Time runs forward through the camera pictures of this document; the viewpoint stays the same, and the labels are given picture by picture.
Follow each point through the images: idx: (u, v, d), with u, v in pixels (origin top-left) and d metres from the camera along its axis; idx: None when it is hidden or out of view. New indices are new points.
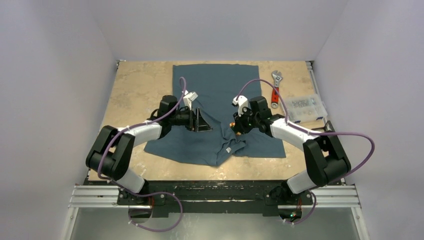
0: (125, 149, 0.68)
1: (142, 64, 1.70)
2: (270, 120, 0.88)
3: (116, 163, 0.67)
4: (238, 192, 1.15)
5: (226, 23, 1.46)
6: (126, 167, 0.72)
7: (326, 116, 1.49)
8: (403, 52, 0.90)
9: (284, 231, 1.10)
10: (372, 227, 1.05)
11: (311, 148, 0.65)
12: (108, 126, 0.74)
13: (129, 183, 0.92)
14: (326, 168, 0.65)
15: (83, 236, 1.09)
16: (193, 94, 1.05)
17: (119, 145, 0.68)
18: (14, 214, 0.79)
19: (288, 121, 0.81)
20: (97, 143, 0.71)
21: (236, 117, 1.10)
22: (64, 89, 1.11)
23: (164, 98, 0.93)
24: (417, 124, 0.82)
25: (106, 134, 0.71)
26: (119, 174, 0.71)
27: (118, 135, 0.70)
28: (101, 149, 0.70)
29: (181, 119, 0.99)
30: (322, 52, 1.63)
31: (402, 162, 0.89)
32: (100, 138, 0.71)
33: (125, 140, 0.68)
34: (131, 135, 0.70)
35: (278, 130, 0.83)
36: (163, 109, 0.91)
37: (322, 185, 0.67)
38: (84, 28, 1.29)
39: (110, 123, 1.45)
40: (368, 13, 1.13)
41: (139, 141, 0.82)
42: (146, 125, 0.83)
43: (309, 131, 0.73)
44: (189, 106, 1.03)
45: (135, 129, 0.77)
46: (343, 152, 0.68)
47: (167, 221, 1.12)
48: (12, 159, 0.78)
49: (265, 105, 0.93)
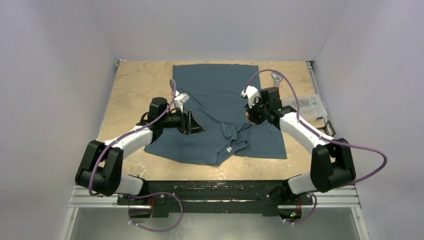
0: (114, 164, 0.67)
1: (142, 64, 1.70)
2: (280, 111, 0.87)
3: (107, 178, 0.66)
4: (238, 192, 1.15)
5: (226, 23, 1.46)
6: (118, 181, 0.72)
7: (326, 116, 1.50)
8: (403, 52, 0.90)
9: (284, 231, 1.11)
10: (372, 226, 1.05)
11: (320, 154, 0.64)
12: (95, 141, 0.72)
13: (127, 188, 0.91)
14: (331, 176, 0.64)
15: (83, 236, 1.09)
16: (185, 96, 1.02)
17: (108, 160, 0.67)
18: (14, 214, 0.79)
19: (300, 118, 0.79)
20: (85, 160, 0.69)
21: (247, 109, 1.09)
22: (64, 89, 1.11)
23: (153, 100, 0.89)
24: (417, 124, 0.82)
25: (94, 149, 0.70)
26: (111, 189, 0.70)
27: (106, 150, 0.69)
28: (90, 166, 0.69)
29: (174, 122, 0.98)
30: (322, 52, 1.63)
31: (401, 162, 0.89)
32: (87, 155, 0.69)
33: (113, 155, 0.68)
34: (119, 149, 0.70)
35: (288, 125, 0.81)
36: (153, 111, 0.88)
37: (324, 191, 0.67)
38: (84, 28, 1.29)
39: (110, 123, 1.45)
40: (368, 12, 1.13)
41: (129, 151, 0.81)
42: (136, 132, 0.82)
43: (321, 135, 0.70)
44: (181, 108, 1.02)
45: (124, 140, 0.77)
46: (351, 164, 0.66)
47: (167, 221, 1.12)
48: (11, 159, 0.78)
49: (275, 95, 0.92)
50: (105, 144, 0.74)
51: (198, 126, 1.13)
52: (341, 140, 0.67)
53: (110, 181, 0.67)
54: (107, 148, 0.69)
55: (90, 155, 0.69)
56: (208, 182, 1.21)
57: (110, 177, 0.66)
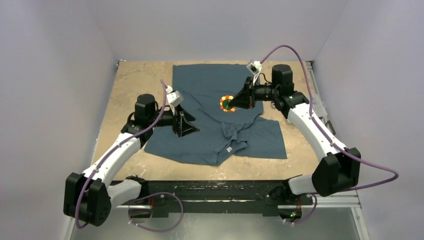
0: (99, 199, 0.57)
1: (142, 64, 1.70)
2: (291, 100, 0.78)
3: (95, 213, 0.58)
4: (238, 192, 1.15)
5: (226, 23, 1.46)
6: (109, 206, 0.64)
7: (326, 116, 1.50)
8: (403, 52, 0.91)
9: (284, 231, 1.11)
10: (372, 226, 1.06)
11: (329, 165, 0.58)
12: (73, 173, 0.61)
13: (125, 195, 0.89)
14: (334, 184, 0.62)
15: (83, 236, 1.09)
16: (179, 98, 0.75)
17: (89, 198, 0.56)
18: (14, 214, 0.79)
19: (313, 115, 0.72)
20: (68, 196, 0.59)
21: (247, 85, 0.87)
22: (64, 89, 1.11)
23: (139, 98, 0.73)
24: (416, 124, 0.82)
25: (74, 185, 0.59)
26: (103, 216, 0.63)
27: (85, 185, 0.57)
28: (74, 201, 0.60)
29: (166, 121, 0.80)
30: (322, 52, 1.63)
31: (401, 162, 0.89)
32: (68, 191, 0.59)
33: (94, 190, 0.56)
34: (101, 182, 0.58)
35: (298, 119, 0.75)
36: (139, 112, 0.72)
37: (322, 195, 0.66)
38: (84, 28, 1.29)
39: (110, 123, 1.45)
40: (368, 13, 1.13)
41: (119, 167, 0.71)
42: (120, 146, 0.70)
43: (334, 142, 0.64)
44: (172, 110, 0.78)
45: (106, 164, 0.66)
46: (357, 173, 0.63)
47: (167, 221, 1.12)
48: (12, 159, 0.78)
49: (290, 79, 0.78)
50: (86, 174, 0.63)
51: (192, 127, 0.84)
52: (353, 151, 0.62)
53: (99, 214, 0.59)
54: (86, 183, 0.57)
55: (72, 191, 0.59)
56: (208, 182, 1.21)
57: (97, 212, 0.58)
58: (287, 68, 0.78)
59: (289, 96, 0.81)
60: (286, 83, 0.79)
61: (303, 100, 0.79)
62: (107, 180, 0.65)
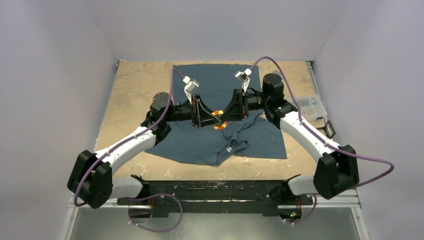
0: (102, 182, 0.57)
1: (142, 64, 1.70)
2: (280, 110, 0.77)
3: (95, 195, 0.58)
4: (238, 192, 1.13)
5: (225, 23, 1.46)
6: (110, 192, 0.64)
7: (326, 116, 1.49)
8: (404, 52, 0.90)
9: (284, 231, 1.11)
10: (372, 227, 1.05)
11: (327, 165, 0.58)
12: (86, 150, 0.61)
13: (123, 192, 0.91)
14: (336, 184, 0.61)
15: (84, 236, 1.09)
16: (194, 85, 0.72)
17: (93, 178, 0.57)
18: (13, 215, 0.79)
19: (303, 120, 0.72)
20: (75, 172, 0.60)
21: (238, 93, 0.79)
22: (64, 89, 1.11)
23: (154, 99, 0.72)
24: (417, 124, 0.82)
25: (82, 162, 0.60)
26: (101, 200, 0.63)
27: (93, 165, 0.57)
28: (79, 178, 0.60)
29: (185, 115, 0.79)
30: (322, 52, 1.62)
31: (399, 162, 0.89)
32: (77, 165, 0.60)
33: (100, 173, 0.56)
34: (108, 166, 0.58)
35: (290, 127, 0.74)
36: (155, 113, 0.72)
37: (326, 197, 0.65)
38: (84, 28, 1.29)
39: (109, 123, 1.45)
40: (369, 12, 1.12)
41: (129, 157, 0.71)
42: (136, 138, 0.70)
43: (327, 141, 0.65)
44: (190, 101, 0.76)
45: (118, 150, 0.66)
46: (356, 169, 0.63)
47: (167, 221, 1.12)
48: (12, 159, 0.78)
49: (281, 92, 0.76)
50: (97, 154, 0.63)
51: (212, 117, 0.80)
52: (346, 148, 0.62)
53: (98, 196, 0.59)
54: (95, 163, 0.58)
55: (79, 167, 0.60)
56: (207, 182, 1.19)
57: (97, 193, 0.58)
58: (279, 81, 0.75)
59: (278, 106, 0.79)
60: (277, 95, 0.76)
61: (292, 109, 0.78)
62: (114, 167, 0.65)
